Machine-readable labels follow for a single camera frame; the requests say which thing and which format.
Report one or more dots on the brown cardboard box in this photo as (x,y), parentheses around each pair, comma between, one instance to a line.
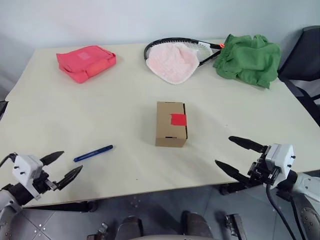
(166,130)

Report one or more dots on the black ribbed bar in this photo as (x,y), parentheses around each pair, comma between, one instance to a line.
(233,226)

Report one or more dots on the pink fabric pouch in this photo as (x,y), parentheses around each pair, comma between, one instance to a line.
(82,62)

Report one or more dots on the pink towel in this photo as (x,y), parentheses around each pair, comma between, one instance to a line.
(170,65)

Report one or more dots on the blue pen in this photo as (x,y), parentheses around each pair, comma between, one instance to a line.
(93,152)

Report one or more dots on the black office chair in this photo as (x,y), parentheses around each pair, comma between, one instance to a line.
(303,72)

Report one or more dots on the dark rounded shape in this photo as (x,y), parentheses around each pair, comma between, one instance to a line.
(130,228)
(196,226)

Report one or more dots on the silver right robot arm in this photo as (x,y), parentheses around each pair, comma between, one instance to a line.
(308,191)

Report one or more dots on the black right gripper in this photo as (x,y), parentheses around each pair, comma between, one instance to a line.
(258,171)

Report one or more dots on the red tape piece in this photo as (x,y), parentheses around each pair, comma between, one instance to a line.
(178,119)

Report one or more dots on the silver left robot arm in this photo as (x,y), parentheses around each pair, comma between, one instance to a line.
(13,194)

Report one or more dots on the green cloth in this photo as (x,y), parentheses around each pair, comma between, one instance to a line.
(247,60)

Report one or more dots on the black tennis racket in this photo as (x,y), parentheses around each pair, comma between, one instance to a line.
(160,40)

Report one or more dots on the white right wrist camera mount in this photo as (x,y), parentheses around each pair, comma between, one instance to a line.
(280,155)

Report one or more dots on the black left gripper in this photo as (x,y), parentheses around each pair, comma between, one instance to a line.
(43,184)

